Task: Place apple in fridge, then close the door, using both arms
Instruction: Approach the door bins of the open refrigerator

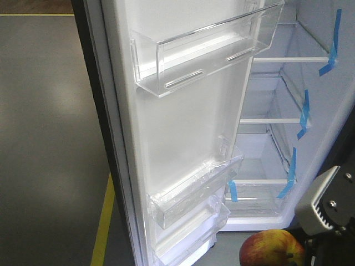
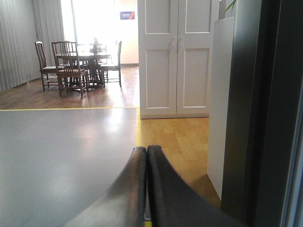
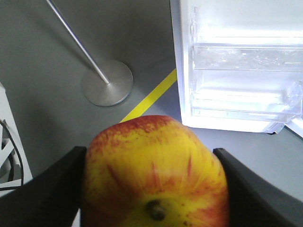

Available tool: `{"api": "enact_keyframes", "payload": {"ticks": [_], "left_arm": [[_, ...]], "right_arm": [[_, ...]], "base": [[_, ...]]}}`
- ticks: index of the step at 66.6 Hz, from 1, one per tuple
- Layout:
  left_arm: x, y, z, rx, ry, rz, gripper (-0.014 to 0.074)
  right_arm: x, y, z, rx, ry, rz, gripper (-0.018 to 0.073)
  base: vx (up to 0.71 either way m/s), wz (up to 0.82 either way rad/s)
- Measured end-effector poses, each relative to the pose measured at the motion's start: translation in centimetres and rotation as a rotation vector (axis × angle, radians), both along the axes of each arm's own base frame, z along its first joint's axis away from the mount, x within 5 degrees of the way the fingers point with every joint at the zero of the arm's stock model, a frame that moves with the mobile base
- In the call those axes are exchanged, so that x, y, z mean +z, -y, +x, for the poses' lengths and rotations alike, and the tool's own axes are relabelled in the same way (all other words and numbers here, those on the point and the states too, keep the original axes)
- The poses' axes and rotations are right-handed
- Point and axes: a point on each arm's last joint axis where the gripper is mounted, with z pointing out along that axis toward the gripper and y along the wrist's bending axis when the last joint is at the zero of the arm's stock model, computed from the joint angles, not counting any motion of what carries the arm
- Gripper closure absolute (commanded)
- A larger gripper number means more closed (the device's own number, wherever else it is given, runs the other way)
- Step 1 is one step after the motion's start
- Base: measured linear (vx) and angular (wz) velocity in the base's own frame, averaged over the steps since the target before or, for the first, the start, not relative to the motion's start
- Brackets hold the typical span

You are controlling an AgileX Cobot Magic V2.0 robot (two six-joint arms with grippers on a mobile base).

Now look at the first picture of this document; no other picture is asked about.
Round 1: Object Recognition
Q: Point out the blue tape strip top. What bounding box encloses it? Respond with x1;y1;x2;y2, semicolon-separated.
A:
318;8;342;76

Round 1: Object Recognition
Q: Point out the clear upper door bin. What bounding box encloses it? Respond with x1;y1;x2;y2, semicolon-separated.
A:
130;1;284;98

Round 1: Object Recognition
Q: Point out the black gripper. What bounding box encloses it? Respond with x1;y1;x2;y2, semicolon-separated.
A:
285;225;354;265

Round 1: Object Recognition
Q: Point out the yellow floor tape line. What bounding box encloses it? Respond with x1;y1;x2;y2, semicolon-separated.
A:
90;174;115;266

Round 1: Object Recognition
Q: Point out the red yellow apple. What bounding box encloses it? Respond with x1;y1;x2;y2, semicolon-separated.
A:
239;229;305;265

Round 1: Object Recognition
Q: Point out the blue tape strip middle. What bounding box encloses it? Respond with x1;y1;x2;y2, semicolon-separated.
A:
297;89;310;140

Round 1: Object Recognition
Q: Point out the clear door bin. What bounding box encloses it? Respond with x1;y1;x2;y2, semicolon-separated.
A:
130;1;284;98
152;195;230;265
147;151;244;229

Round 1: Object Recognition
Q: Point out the blue tape strip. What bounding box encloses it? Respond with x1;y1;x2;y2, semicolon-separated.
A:
277;147;297;199
297;89;310;140
318;8;342;76

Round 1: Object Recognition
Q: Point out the white fridge interior body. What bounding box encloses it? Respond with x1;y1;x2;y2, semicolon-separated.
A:
224;1;354;232

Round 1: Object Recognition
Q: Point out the clear middle door bin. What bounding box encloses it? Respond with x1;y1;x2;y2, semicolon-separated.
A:
147;151;244;229

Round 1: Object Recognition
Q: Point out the blue tape strip lower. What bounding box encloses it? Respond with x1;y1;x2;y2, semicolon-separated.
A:
277;147;297;199

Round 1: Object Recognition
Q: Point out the clear lower door bin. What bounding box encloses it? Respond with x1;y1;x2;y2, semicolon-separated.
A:
152;195;230;265

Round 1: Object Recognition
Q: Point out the blue tape strip drawer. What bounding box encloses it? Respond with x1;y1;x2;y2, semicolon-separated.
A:
228;180;238;202

